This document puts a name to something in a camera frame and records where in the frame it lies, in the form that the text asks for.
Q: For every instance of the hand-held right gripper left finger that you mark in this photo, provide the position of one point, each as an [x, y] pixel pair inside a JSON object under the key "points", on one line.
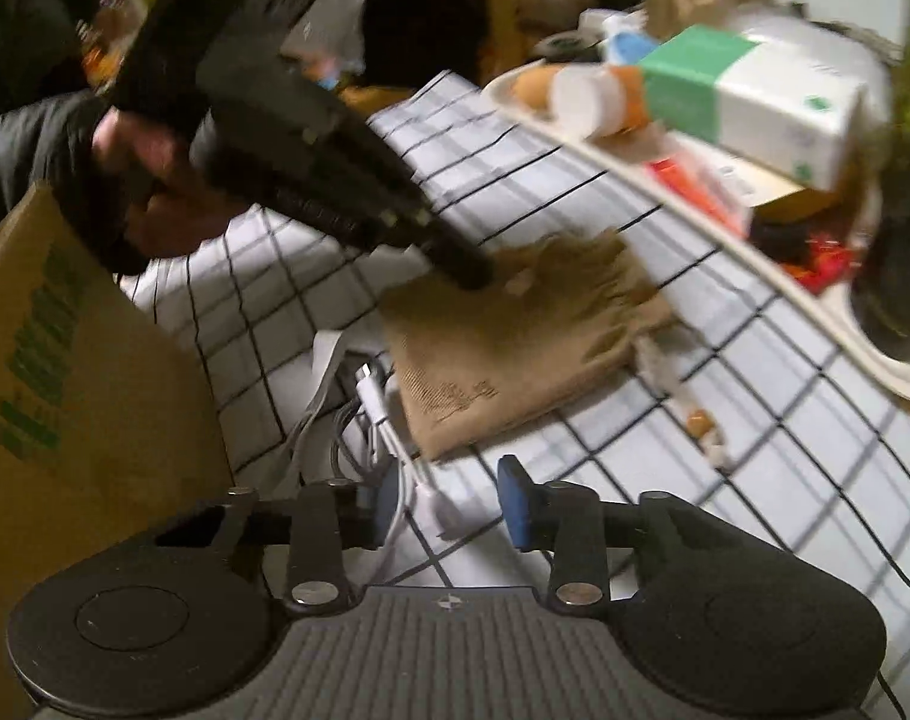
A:
{"points": [[376, 517]]}

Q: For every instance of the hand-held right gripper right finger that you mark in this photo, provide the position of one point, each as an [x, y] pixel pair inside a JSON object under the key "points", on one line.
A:
{"points": [[515, 502]]}

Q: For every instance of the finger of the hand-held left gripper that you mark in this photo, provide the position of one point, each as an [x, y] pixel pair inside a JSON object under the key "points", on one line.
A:
{"points": [[312, 187], [350, 157]]}

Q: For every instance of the cardboard box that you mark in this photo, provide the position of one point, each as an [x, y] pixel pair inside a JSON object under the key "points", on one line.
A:
{"points": [[87, 427]]}

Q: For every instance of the person's left forearm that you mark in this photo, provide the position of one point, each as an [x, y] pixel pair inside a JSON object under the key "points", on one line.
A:
{"points": [[27, 150]]}

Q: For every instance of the person's left hand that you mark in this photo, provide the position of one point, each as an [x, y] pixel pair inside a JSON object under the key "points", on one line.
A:
{"points": [[166, 195]]}

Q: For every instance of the clear plastic bag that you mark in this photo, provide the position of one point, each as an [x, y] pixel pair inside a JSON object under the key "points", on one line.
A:
{"points": [[335, 0]]}

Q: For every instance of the white orange bottle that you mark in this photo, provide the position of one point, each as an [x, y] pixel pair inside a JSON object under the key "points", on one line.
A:
{"points": [[586, 101]]}

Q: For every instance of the black round container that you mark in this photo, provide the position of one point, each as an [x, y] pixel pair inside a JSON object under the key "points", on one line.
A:
{"points": [[571, 47]]}

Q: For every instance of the black white checked tablecloth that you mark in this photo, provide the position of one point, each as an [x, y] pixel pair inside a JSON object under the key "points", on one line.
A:
{"points": [[762, 427]]}

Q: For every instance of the white blue spray bottle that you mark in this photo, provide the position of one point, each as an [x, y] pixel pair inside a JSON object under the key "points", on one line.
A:
{"points": [[627, 41]]}

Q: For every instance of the red white flat box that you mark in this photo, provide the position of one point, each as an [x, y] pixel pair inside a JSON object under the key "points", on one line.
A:
{"points": [[695, 180]]}

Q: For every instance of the beige plastic tray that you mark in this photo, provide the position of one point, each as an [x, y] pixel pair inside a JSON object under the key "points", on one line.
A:
{"points": [[853, 322]]}

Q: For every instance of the brown paper bag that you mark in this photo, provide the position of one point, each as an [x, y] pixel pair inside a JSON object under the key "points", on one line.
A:
{"points": [[702, 0]]}

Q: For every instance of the red small packet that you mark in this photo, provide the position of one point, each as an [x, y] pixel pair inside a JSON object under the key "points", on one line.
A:
{"points": [[823, 262]]}

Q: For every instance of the green white tissue box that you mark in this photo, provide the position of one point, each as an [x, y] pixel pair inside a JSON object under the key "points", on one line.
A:
{"points": [[762, 105]]}

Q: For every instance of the black thermos bottle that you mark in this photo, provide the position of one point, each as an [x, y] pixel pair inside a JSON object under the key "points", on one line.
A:
{"points": [[898, 277]]}

